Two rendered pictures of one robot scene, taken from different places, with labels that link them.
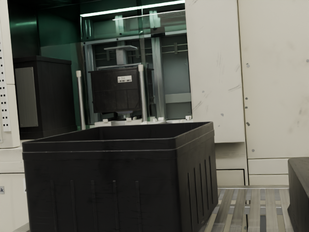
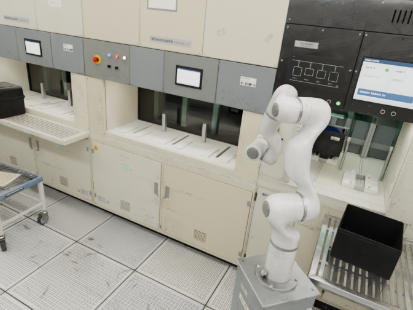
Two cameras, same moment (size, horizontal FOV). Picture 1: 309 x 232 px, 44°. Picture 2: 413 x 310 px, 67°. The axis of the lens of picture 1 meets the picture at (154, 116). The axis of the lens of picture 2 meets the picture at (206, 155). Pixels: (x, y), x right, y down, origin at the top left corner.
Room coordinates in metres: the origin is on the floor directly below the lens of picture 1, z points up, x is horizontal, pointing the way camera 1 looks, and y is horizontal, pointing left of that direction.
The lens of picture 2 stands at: (-0.71, 0.71, 1.80)
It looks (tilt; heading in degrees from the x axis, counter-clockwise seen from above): 24 degrees down; 8
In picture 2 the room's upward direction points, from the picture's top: 6 degrees clockwise
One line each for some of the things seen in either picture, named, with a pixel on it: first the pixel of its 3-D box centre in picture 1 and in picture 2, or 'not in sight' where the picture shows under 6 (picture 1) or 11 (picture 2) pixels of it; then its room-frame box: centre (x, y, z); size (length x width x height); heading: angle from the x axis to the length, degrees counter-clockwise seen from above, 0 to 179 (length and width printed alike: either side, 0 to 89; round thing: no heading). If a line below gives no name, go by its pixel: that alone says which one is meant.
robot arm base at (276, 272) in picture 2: not in sight; (279, 259); (0.42, 0.50, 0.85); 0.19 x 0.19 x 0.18
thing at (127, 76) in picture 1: (123, 83); (329, 135); (1.68, 0.13, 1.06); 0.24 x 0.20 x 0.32; 74
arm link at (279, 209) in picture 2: not in sight; (282, 219); (0.41, 0.53, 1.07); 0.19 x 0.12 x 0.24; 114
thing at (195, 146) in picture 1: (130, 175); (366, 238); (0.71, 0.05, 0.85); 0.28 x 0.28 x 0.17; 69
